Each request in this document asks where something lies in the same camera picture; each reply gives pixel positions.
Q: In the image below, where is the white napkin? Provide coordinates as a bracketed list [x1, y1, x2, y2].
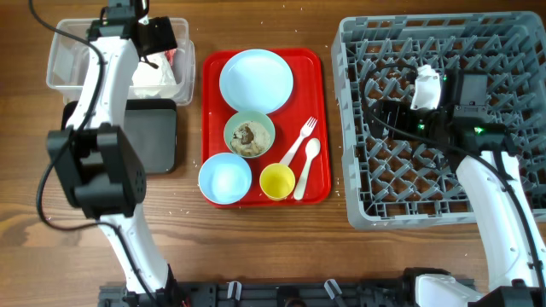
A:
[132, 53, 177, 87]

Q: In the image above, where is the yellow cup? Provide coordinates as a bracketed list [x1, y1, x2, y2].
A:
[259, 163, 295, 201]

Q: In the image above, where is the green bowl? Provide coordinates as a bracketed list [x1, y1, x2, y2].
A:
[224, 111, 276, 159]

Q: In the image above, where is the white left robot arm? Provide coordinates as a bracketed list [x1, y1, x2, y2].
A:
[36, 1, 184, 306]

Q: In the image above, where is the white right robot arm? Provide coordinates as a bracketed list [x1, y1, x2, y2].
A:
[361, 65, 545, 306]

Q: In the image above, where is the grey dishwasher rack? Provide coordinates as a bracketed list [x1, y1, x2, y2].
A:
[331, 11, 545, 229]

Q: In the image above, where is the black waste tray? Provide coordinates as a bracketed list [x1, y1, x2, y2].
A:
[61, 98, 178, 175]

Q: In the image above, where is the red wrapper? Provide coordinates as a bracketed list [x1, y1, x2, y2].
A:
[164, 49, 177, 66]

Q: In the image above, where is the clear plastic bin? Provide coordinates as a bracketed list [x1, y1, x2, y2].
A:
[46, 18, 195, 106]

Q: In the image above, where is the white plastic spoon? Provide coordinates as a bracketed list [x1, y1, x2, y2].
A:
[293, 138, 321, 200]

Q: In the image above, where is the white plastic fork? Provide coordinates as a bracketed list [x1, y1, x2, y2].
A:
[280, 117, 317, 165]

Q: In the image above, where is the light blue plate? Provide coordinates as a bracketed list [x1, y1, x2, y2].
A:
[219, 49, 294, 114]

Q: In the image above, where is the red plastic tray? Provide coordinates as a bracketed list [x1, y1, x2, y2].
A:
[198, 48, 331, 208]

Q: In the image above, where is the food scraps and rice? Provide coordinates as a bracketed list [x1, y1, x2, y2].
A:
[230, 121, 271, 157]

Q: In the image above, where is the light blue bowl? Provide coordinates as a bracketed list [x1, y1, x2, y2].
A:
[198, 153, 253, 206]

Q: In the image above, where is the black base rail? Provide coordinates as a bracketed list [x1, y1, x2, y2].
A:
[97, 279, 477, 307]

